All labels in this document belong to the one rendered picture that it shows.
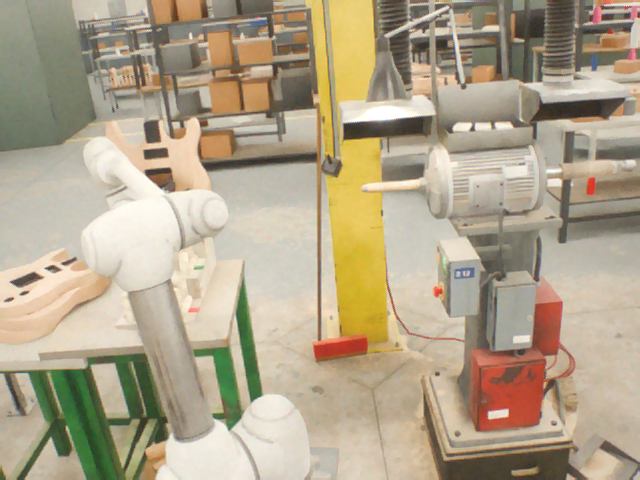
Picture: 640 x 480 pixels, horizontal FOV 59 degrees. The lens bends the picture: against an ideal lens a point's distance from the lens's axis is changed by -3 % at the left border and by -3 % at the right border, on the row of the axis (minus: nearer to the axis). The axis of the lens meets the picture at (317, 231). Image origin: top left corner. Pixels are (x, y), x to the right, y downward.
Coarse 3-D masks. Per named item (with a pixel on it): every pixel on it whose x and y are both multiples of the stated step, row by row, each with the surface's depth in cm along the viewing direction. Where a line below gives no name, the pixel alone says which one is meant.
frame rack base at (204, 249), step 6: (204, 240) 216; (210, 240) 225; (198, 246) 215; (204, 246) 215; (210, 246) 224; (198, 252) 216; (204, 252) 216; (210, 252) 223; (210, 258) 222; (210, 264) 222; (210, 270) 221; (210, 276) 220
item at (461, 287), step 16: (448, 240) 189; (464, 240) 188; (448, 256) 179; (464, 256) 178; (448, 272) 177; (464, 272) 177; (496, 272) 198; (448, 288) 180; (464, 288) 179; (480, 288) 196; (448, 304) 182; (464, 304) 181
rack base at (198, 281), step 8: (176, 264) 214; (200, 264) 212; (176, 272) 207; (192, 272) 206; (200, 272) 206; (208, 272) 217; (192, 280) 202; (200, 280) 205; (208, 280) 216; (192, 288) 203; (200, 288) 204; (192, 296) 205; (200, 296) 205
